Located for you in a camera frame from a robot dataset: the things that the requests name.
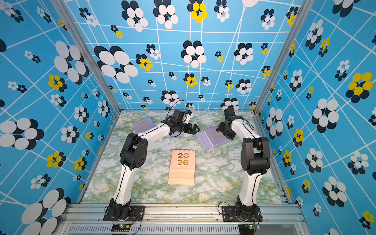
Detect purple calendar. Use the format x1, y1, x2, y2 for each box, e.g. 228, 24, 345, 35
166, 114, 185, 138
195, 126, 229, 150
132, 117, 156, 134

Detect pink calendar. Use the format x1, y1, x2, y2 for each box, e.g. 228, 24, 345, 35
168, 149, 195, 186

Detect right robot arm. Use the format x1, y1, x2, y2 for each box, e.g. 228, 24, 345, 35
216, 108, 271, 222

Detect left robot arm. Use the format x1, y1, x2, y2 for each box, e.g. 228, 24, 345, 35
106, 110, 200, 221

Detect right circuit board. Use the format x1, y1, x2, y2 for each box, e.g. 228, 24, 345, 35
239, 224, 260, 235

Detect circuit board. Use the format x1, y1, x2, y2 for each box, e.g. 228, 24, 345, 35
239, 224, 260, 235
111, 224, 131, 233

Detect left circuit board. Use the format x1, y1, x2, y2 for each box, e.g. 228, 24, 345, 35
111, 224, 131, 233

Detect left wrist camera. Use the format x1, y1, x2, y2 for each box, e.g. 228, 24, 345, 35
183, 110, 193, 124

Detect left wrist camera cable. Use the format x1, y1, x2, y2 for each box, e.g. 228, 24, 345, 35
165, 99, 190, 118

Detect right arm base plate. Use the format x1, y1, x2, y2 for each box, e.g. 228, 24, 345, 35
220, 205, 263, 223

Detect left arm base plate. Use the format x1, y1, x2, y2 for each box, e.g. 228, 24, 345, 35
103, 206, 146, 222

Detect aluminium front rail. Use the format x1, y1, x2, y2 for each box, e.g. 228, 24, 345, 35
56, 204, 310, 235

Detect right aluminium corner post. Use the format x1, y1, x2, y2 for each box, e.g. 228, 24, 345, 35
254, 0, 315, 116

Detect aluminium corner post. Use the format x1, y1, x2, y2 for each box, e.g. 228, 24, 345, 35
50, 0, 122, 116
254, 0, 315, 116

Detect left aluminium corner post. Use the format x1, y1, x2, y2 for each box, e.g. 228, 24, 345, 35
50, 0, 122, 116

